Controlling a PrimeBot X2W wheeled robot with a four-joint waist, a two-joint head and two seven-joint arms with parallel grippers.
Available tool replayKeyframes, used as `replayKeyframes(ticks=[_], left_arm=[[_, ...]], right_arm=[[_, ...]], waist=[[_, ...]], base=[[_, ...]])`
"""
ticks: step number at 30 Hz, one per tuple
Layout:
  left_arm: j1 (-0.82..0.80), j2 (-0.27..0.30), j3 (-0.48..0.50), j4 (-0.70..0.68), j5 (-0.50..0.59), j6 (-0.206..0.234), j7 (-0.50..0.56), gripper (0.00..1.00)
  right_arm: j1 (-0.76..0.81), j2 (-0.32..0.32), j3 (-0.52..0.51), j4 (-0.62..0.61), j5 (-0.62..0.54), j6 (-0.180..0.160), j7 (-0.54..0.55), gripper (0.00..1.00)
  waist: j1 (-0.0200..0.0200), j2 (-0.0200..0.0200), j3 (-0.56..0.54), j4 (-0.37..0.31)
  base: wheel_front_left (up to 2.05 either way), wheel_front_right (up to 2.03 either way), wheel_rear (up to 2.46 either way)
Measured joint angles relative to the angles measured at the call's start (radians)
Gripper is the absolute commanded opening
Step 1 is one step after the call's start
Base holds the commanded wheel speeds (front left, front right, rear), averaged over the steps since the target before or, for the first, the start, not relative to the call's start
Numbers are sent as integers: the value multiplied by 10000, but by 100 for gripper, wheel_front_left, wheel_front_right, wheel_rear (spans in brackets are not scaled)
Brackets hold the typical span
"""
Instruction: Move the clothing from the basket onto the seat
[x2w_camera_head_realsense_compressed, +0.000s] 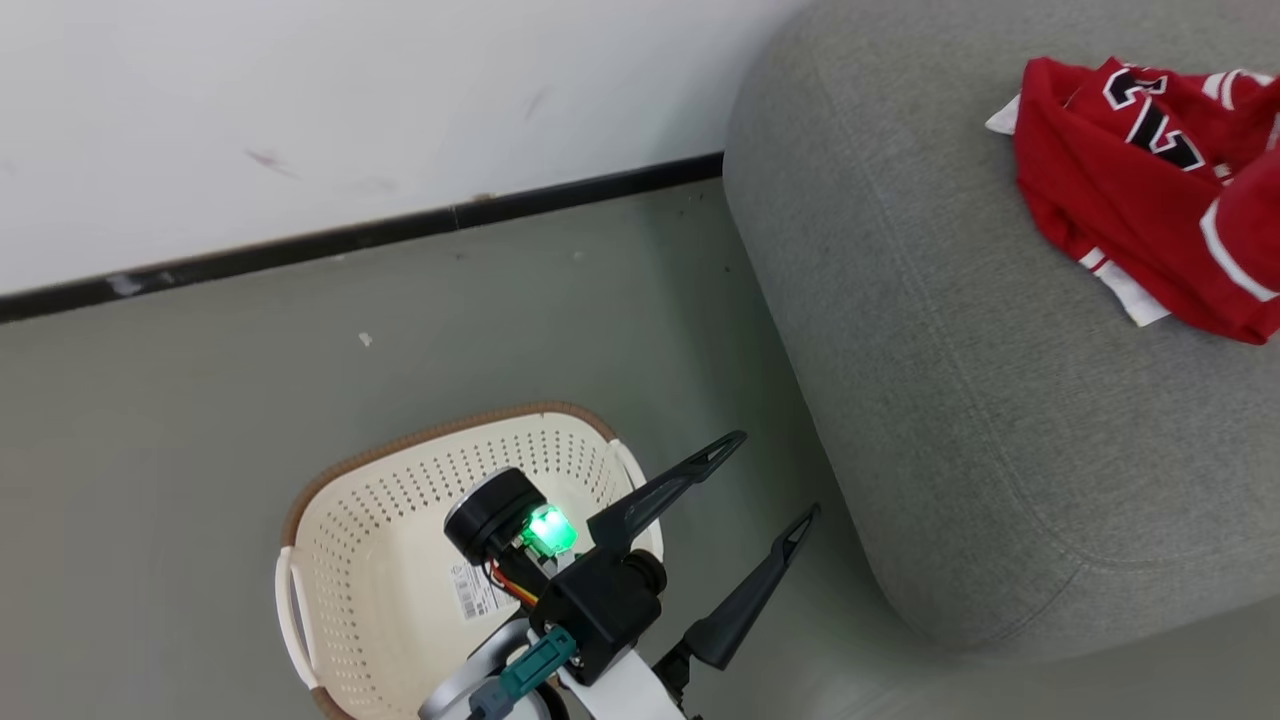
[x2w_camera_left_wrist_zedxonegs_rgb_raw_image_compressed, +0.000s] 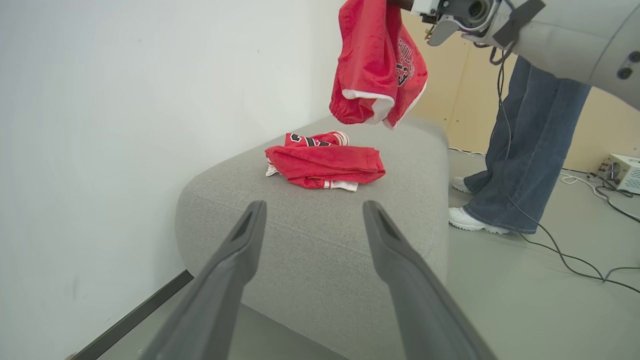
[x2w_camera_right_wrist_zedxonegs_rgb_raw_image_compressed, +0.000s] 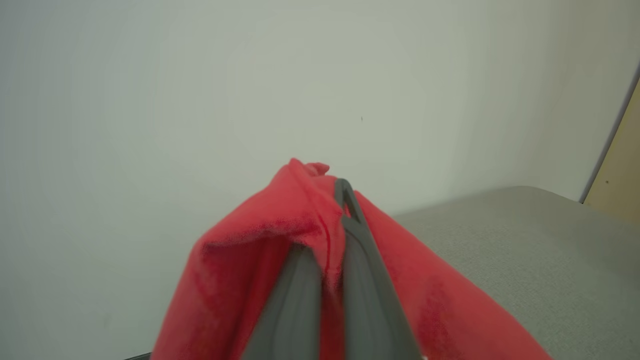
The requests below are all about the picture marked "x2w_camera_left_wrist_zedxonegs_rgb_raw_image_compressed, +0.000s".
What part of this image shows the grey fabric ottoman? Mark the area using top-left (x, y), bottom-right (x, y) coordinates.
top-left (175, 114), bottom-right (450, 360)

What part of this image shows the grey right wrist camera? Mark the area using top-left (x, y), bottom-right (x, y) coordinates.
top-left (427, 0), bottom-right (502, 47)

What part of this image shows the person in blue jeans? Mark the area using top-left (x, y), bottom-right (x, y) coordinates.
top-left (462, 55), bottom-right (594, 235)

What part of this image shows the long thin black cable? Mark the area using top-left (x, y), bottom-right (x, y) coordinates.
top-left (489, 42), bottom-right (640, 295)

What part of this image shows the white sneaker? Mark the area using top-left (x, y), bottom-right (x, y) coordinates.
top-left (451, 175), bottom-right (476, 196)
top-left (448, 206), bottom-right (511, 235)

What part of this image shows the red basketball shorts white trim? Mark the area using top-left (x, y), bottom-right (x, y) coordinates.
top-left (329, 0), bottom-right (429, 130)

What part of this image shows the white floor cable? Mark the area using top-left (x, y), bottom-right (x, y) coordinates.
top-left (448, 147), bottom-right (608, 201)

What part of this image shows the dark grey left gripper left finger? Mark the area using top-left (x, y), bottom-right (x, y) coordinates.
top-left (139, 200), bottom-right (268, 360)

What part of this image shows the white electronics box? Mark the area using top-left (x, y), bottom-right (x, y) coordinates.
top-left (597, 153), bottom-right (640, 195)

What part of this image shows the red jersey with striped trim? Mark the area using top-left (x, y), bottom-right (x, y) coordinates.
top-left (264, 131), bottom-right (387, 193)

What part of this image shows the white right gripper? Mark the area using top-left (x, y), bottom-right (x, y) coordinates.
top-left (386, 0), bottom-right (444, 25)

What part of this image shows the black floor cable bundle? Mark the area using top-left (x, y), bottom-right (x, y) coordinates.
top-left (586, 171), bottom-right (640, 223)

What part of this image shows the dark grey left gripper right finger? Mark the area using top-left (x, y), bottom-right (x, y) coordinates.
top-left (363, 200), bottom-right (497, 360)

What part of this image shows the dark grey baseboard strip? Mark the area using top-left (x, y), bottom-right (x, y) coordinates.
top-left (67, 270), bottom-right (195, 360)

